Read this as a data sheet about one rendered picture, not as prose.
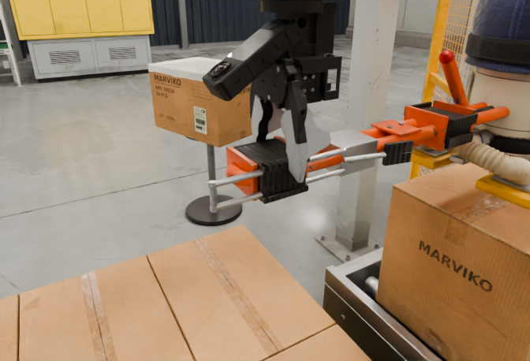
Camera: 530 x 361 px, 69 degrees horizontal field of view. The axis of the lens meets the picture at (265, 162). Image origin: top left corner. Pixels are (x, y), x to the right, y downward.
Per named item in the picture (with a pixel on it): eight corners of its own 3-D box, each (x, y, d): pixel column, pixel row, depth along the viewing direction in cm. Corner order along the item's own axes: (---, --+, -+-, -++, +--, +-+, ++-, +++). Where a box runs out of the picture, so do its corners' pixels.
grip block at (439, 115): (427, 128, 75) (432, 98, 72) (475, 143, 67) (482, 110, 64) (397, 135, 71) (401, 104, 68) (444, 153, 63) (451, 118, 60)
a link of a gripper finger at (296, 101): (315, 141, 44) (300, 64, 43) (304, 143, 43) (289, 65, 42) (292, 143, 48) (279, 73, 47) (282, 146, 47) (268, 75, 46)
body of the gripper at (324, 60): (340, 104, 48) (348, -1, 43) (281, 114, 44) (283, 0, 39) (304, 91, 54) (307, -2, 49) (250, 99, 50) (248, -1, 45)
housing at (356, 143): (345, 153, 63) (348, 127, 61) (377, 167, 57) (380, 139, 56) (311, 161, 60) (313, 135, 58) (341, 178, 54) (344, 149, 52)
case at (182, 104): (154, 126, 251) (147, 64, 235) (201, 113, 279) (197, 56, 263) (218, 147, 216) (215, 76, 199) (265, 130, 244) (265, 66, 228)
